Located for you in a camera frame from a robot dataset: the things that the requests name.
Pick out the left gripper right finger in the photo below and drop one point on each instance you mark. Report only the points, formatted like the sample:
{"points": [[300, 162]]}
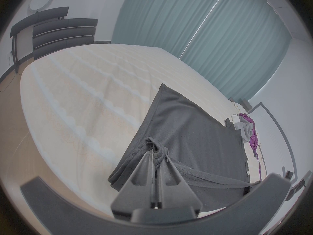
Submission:
{"points": [[185, 199]]}

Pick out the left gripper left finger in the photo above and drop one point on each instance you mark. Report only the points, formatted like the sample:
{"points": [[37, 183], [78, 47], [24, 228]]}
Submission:
{"points": [[127, 197]]}

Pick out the black T-shirt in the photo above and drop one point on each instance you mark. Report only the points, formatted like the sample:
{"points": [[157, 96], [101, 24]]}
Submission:
{"points": [[195, 143]]}

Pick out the bed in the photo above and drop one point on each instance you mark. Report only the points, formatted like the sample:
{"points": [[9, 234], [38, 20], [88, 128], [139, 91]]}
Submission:
{"points": [[85, 94]]}

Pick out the grey garment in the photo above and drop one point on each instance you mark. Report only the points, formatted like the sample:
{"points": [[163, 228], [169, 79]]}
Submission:
{"points": [[247, 131]]}

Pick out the purple satin garment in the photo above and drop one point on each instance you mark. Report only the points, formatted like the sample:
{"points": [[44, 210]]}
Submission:
{"points": [[253, 136]]}

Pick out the white garment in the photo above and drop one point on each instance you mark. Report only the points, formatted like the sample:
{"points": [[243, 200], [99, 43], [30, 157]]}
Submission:
{"points": [[236, 121]]}

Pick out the white printed pillow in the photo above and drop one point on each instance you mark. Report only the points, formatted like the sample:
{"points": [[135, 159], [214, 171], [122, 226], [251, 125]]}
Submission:
{"points": [[238, 108]]}

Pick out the grey bedside table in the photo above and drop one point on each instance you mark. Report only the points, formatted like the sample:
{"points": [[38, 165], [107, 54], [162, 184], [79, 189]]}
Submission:
{"points": [[245, 103]]}

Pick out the blue-green curtain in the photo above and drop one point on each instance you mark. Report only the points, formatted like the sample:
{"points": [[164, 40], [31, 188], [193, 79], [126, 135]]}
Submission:
{"points": [[159, 16], [239, 48]]}

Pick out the black dressing table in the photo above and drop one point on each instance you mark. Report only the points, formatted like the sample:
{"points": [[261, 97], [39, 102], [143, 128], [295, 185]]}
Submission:
{"points": [[36, 21]]}

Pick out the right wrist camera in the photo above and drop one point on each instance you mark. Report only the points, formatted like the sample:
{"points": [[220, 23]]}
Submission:
{"points": [[289, 174]]}

